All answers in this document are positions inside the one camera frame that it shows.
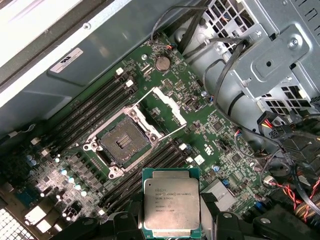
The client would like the metal socket cover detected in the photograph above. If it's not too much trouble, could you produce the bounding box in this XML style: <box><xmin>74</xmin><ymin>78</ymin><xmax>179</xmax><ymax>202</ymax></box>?
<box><xmin>136</xmin><ymin>86</ymin><xmax>187</xmax><ymax>141</ymax></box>

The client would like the CPU socket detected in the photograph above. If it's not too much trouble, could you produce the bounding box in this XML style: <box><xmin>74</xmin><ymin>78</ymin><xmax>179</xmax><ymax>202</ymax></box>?
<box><xmin>82</xmin><ymin>103</ymin><xmax>165</xmax><ymax>180</ymax></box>

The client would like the black metal PC case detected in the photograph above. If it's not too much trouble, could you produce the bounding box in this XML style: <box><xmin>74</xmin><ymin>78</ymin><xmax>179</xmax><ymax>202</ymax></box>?
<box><xmin>0</xmin><ymin>0</ymin><xmax>320</xmax><ymax>240</ymax></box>

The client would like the silver green CPU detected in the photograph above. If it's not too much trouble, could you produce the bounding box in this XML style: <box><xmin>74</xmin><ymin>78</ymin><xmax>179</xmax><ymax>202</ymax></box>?
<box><xmin>141</xmin><ymin>167</ymin><xmax>201</xmax><ymax>238</ymax></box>

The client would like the multicolour power wire bundle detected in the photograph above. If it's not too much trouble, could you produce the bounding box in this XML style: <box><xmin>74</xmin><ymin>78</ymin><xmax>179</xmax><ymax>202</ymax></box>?
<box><xmin>257</xmin><ymin>109</ymin><xmax>320</xmax><ymax>226</ymax></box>

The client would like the green motherboard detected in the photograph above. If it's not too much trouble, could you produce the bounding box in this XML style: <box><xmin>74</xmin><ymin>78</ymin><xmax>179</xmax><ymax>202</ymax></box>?
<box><xmin>0</xmin><ymin>32</ymin><xmax>296</xmax><ymax>240</ymax></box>

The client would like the round coin cell battery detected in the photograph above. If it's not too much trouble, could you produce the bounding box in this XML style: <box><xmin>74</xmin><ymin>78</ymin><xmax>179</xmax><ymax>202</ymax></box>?
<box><xmin>154</xmin><ymin>55</ymin><xmax>171</xmax><ymax>71</ymax></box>

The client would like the black flat cable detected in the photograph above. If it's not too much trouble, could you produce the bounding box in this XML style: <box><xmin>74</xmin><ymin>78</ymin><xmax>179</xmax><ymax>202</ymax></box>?
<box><xmin>203</xmin><ymin>38</ymin><xmax>250</xmax><ymax>103</ymax></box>
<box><xmin>178</xmin><ymin>7</ymin><xmax>208</xmax><ymax>55</ymax></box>

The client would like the grey metal disk bay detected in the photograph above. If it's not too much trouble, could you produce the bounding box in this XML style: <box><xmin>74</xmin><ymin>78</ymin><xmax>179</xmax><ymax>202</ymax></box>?
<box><xmin>174</xmin><ymin>0</ymin><xmax>320</xmax><ymax>118</ymax></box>

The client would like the silver chipset heatsink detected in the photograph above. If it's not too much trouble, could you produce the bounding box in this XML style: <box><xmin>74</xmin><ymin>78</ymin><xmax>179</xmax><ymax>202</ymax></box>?
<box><xmin>201</xmin><ymin>178</ymin><xmax>240</xmax><ymax>213</ymax></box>

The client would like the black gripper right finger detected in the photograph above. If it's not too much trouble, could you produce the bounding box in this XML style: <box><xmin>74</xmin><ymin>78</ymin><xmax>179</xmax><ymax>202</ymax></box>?
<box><xmin>199</xmin><ymin>191</ymin><xmax>312</xmax><ymax>240</ymax></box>

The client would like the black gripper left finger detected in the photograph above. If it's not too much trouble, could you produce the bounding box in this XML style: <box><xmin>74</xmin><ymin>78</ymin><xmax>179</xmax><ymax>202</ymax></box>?
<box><xmin>46</xmin><ymin>195</ymin><xmax>145</xmax><ymax>240</ymax></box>

